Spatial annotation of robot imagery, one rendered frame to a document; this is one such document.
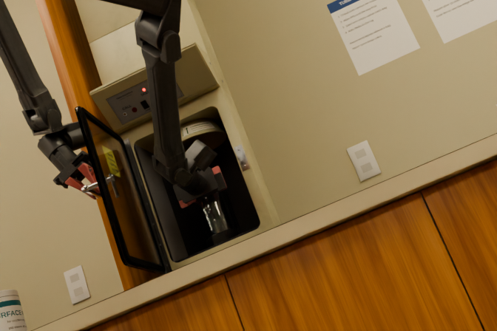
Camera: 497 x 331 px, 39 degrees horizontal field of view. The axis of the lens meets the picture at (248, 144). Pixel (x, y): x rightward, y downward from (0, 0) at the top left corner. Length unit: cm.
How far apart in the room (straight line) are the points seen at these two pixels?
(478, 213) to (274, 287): 44
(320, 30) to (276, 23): 16
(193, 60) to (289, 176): 58
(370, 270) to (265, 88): 102
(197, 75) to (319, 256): 65
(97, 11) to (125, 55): 17
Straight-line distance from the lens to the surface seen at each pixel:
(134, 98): 192
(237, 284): 153
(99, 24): 213
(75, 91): 200
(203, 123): 195
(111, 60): 207
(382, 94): 227
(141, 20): 151
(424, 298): 147
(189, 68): 187
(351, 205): 146
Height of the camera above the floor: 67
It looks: 18 degrees up
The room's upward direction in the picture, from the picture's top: 21 degrees counter-clockwise
